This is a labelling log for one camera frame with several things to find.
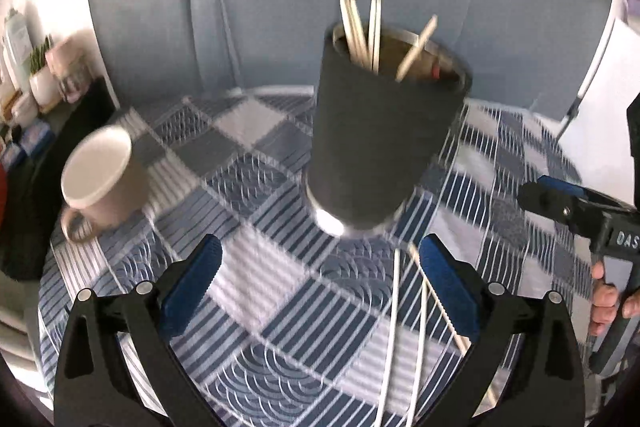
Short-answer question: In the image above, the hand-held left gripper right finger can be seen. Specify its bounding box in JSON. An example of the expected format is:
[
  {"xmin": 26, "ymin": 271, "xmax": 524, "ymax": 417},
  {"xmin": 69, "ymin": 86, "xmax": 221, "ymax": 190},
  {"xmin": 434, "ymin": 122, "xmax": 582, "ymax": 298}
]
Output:
[{"xmin": 419, "ymin": 234, "xmax": 586, "ymax": 427}]

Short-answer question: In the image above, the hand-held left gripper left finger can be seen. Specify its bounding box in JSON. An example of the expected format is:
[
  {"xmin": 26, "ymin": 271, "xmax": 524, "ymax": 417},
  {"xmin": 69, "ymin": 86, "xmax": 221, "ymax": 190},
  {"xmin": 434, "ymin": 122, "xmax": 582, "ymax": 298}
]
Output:
[{"xmin": 54, "ymin": 234, "xmax": 223, "ymax": 427}]

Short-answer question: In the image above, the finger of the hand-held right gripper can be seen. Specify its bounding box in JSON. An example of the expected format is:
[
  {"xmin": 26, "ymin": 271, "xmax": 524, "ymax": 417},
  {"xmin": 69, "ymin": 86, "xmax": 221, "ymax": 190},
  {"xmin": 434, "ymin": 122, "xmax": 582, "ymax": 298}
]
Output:
[
  {"xmin": 517, "ymin": 181, "xmax": 607, "ymax": 241},
  {"xmin": 537, "ymin": 175, "xmax": 637, "ymax": 210}
]

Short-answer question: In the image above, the tan wooden chopstick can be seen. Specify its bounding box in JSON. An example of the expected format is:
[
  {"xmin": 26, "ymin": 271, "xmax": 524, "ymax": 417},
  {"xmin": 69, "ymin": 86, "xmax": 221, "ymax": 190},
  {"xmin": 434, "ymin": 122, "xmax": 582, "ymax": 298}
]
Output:
[
  {"xmin": 340, "ymin": 0, "xmax": 362, "ymax": 60},
  {"xmin": 350, "ymin": 0, "xmax": 370, "ymax": 65},
  {"xmin": 407, "ymin": 247, "xmax": 471, "ymax": 355},
  {"xmin": 374, "ymin": 0, "xmax": 383, "ymax": 74},
  {"xmin": 369, "ymin": 0, "xmax": 377, "ymax": 70},
  {"xmin": 395, "ymin": 14, "xmax": 439, "ymax": 82}
]

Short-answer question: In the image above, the pale single chopstick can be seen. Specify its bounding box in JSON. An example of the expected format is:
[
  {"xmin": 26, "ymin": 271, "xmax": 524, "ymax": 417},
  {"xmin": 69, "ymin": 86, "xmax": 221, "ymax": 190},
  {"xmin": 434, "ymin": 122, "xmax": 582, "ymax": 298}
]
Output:
[{"xmin": 377, "ymin": 248, "xmax": 401, "ymax": 427}]

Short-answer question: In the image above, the black cylindrical utensil holder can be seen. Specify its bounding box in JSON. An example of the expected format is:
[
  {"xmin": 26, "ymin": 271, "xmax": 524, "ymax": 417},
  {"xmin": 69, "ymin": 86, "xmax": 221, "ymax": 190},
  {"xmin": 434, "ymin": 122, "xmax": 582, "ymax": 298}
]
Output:
[{"xmin": 305, "ymin": 23, "xmax": 473, "ymax": 238}]

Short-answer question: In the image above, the person's right hand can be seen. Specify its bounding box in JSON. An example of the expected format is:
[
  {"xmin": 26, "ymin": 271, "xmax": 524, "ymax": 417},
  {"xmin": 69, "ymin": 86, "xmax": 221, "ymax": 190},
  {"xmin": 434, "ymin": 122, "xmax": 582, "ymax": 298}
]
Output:
[{"xmin": 589, "ymin": 257, "xmax": 640, "ymax": 337}]

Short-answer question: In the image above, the blue patterned tablecloth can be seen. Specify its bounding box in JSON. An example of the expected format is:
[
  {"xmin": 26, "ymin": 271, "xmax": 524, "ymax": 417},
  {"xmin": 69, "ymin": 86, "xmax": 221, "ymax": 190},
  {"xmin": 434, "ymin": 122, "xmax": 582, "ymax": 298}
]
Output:
[{"xmin": 37, "ymin": 87, "xmax": 596, "ymax": 427}]

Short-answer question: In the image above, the beige ceramic mug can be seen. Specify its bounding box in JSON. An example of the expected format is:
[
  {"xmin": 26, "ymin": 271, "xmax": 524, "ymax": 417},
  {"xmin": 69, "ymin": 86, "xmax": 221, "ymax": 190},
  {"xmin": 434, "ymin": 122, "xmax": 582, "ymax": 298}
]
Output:
[{"xmin": 60, "ymin": 126, "xmax": 151, "ymax": 244}]

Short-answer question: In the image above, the black side table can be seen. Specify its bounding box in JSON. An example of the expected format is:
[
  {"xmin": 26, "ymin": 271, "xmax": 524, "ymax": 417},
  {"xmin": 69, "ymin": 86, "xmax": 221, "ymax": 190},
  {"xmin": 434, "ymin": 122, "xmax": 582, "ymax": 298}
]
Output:
[{"xmin": 0, "ymin": 77, "xmax": 118, "ymax": 280}]

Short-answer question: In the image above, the blue flat box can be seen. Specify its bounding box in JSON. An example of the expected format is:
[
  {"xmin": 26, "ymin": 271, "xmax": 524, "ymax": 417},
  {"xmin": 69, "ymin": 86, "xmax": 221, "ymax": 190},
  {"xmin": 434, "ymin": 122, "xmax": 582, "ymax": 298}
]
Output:
[{"xmin": 20, "ymin": 119, "xmax": 55, "ymax": 155}]

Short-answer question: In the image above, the small white jar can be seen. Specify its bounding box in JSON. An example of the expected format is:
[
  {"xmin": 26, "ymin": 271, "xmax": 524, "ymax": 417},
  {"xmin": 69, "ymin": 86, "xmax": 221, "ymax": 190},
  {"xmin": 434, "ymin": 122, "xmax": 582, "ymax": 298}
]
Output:
[{"xmin": 10, "ymin": 94, "xmax": 39, "ymax": 126}]

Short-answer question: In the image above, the small plant in white pot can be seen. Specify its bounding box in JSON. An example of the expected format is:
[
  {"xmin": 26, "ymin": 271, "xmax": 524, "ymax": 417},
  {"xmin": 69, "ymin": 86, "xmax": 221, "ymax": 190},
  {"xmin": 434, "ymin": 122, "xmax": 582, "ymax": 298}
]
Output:
[{"xmin": 27, "ymin": 36, "xmax": 58, "ymax": 108}]

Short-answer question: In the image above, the white pump bottle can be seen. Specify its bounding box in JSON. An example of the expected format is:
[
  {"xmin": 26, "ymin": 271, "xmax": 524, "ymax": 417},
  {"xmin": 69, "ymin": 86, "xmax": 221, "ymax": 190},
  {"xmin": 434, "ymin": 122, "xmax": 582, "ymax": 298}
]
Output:
[{"xmin": 2, "ymin": 9, "xmax": 33, "ymax": 92}]

